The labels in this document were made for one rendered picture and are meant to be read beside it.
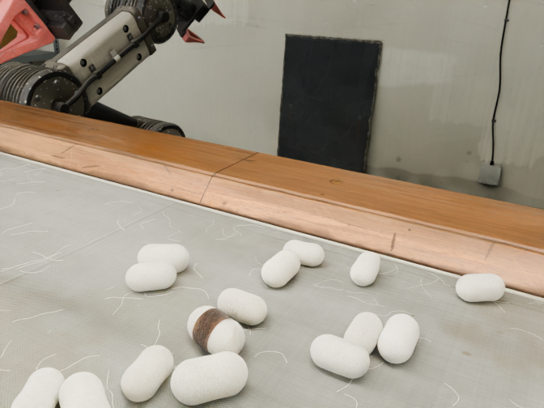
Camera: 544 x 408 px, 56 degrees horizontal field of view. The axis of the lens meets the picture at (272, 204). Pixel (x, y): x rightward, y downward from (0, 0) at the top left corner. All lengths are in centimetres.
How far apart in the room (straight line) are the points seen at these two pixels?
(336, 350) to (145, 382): 10
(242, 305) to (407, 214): 18
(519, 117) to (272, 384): 211
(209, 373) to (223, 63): 241
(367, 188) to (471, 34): 184
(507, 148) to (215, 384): 216
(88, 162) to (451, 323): 40
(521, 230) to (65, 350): 33
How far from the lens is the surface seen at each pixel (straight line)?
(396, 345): 29
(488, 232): 42
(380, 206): 44
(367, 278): 36
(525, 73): 230
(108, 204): 49
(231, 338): 28
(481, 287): 36
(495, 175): 234
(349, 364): 28
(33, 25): 68
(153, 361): 27
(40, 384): 27
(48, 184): 56
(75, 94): 95
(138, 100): 295
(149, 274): 34
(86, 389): 26
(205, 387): 26
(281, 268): 34
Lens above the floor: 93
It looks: 23 degrees down
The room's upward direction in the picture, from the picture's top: 3 degrees clockwise
